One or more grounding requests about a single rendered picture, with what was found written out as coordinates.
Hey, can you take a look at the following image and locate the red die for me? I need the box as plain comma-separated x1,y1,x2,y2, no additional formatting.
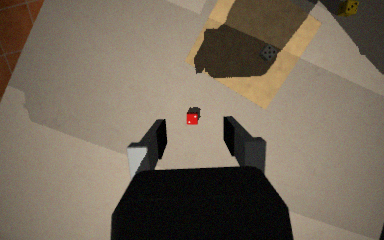
187,112,198,124

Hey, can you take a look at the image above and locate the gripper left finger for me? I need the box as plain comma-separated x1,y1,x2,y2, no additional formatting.
127,119,167,180

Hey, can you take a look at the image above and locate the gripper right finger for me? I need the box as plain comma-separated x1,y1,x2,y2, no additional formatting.
223,116,266,175

